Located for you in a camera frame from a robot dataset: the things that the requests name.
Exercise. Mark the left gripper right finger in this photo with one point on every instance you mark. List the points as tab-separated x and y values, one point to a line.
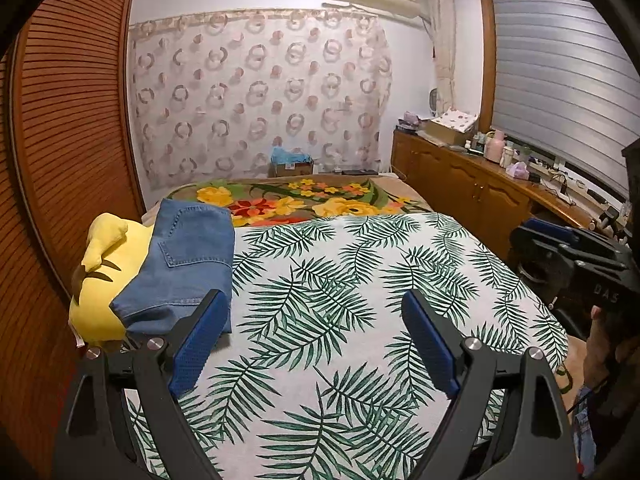
437	340

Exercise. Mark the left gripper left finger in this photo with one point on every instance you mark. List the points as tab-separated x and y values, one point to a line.
192	339

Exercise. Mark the blue denim pants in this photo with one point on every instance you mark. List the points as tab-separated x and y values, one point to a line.
190	253

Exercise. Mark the person's right hand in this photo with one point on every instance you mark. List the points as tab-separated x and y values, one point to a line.
599	352

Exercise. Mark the wooden sideboard cabinet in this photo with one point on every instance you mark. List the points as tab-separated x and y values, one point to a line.
477	193

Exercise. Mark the yellow plush toy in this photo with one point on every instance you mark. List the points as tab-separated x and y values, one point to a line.
116	249

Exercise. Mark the palm leaf print sheet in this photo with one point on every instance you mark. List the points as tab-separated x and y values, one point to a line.
319	378

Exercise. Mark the floral blanket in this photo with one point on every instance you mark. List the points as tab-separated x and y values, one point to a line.
273	201

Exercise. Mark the pink bottle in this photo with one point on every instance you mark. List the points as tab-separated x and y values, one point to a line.
494	146

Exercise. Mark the cardboard box with blue cloth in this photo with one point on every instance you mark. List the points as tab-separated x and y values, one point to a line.
284	163

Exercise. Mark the grey window blind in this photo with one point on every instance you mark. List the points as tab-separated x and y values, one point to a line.
557	79

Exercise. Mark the patterned gift box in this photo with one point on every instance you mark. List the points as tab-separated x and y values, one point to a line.
454	127

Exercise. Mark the brown louvered wardrobe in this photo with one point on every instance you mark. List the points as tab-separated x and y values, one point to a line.
66	156

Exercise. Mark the circle pattern curtain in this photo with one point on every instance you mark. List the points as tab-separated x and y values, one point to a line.
212	94

